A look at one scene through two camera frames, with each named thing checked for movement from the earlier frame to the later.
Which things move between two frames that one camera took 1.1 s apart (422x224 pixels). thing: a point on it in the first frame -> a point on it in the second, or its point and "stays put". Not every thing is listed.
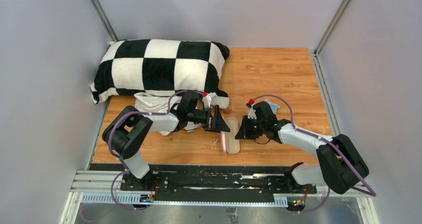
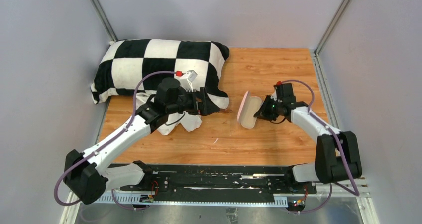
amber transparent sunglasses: x=225 y=111 stays put
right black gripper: x=244 y=133 -> x=263 y=113
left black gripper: x=219 y=125 -> x=206 y=106
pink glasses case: x=229 y=144 -> x=248 y=106
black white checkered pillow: x=160 y=66 stays put
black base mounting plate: x=216 y=179 stays put
